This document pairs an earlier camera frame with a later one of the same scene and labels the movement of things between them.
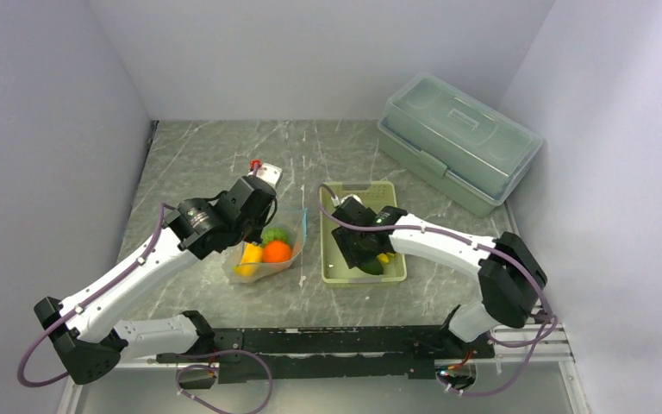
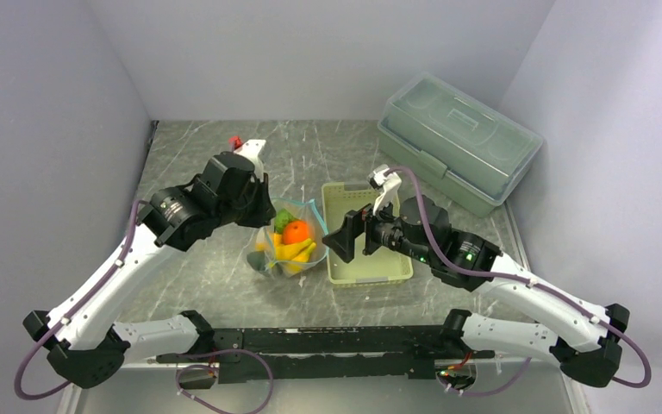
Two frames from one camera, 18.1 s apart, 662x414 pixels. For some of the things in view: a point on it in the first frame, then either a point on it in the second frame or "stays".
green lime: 272,234 -> 283,218
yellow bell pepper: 252,254 -> 276,241
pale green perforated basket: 375,195 stays
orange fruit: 276,251 -> 296,231
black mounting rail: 251,354 stays
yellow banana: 384,258 -> 295,254
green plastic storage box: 464,147 stays
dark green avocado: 372,267 -> 257,260
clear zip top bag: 282,242 -> 296,238
